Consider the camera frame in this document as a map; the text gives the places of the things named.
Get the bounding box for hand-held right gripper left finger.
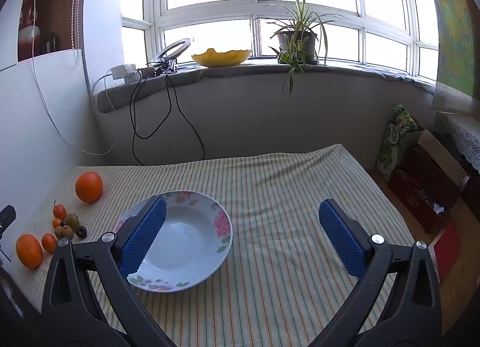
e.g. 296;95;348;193
40;196;177;347

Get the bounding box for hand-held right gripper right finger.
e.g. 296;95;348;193
307;199;440;347

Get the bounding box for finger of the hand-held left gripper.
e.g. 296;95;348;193
0;204;17;237

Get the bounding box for large orange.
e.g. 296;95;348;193
75;171;104;204
15;233;43;270

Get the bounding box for floral white plate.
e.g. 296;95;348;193
112;190;233;292

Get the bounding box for striped tablecloth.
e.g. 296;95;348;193
7;143;415;347

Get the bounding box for open cardboard box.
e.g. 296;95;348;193
388;129;471;235

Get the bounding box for red flat box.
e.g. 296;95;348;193
427;221;463;284

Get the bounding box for green printed bag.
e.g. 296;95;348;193
376;105;419;182

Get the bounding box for white lace cloth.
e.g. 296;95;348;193
431;82;480;175

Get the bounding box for white power adapter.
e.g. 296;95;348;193
109;63;139;81

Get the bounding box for red and white figurine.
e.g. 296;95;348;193
20;0;41;55

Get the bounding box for yellow scalloped bowl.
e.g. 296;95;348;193
191;48;252;68

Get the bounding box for grey windowsill cover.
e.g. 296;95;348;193
97;58;437;113

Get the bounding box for potted spider plant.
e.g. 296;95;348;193
253;0;344;95

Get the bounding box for wooden shelf cabinet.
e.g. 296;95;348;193
17;0;89;62

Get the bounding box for long white cable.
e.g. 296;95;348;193
32;0;117;156

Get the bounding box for looped black cable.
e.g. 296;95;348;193
131;69;173;165

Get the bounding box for long black cable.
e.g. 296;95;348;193
165;69;206;165

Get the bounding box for white adapter cable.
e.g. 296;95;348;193
92;69;117;111

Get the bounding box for ring light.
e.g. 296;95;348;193
139;38;195;78

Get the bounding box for white window frame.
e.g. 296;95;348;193
121;0;439;83

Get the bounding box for wall poster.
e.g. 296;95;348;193
422;0;480;102

